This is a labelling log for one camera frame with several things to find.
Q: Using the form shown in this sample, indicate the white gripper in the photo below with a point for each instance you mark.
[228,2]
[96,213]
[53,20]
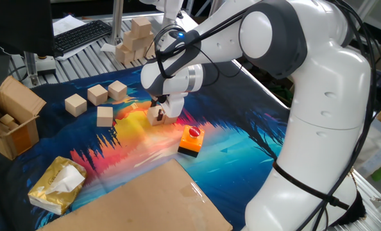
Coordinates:
[174,104]

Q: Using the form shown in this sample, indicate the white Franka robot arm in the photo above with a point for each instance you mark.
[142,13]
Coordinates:
[322,128]

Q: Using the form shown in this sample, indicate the orange emergency stop button box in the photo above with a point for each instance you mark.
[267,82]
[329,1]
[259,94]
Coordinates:
[190,142]

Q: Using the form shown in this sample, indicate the flat brown cardboard sheet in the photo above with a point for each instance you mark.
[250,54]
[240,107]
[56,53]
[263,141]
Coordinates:
[145,202]

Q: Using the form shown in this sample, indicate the colourful forest print mat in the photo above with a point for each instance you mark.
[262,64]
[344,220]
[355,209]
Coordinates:
[235,167]

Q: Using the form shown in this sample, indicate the black keyboard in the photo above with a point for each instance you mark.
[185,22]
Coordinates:
[81,35]

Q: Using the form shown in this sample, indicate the white stand base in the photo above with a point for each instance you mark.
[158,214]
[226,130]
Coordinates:
[46,65]

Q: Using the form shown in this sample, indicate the white paper sheets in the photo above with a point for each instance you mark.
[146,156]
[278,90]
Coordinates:
[65,24]

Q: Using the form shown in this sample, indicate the gold tissue pack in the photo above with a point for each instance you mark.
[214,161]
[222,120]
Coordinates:
[54,189]

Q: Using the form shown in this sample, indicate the open cardboard box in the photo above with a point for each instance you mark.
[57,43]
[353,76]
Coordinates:
[17,128]

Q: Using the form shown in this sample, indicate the wooden pieces inside box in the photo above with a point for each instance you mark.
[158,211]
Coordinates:
[7,119]

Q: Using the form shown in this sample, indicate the black monitor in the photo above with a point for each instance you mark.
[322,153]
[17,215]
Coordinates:
[17,22]

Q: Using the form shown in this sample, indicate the black fuzzy bag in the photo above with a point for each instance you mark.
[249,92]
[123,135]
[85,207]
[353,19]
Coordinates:
[354,208]

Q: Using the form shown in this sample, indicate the tall aluminium profile post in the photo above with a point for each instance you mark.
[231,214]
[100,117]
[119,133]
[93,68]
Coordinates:
[116,19]

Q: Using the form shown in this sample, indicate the short aluminium profile post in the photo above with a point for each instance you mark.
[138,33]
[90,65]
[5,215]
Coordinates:
[31,69]

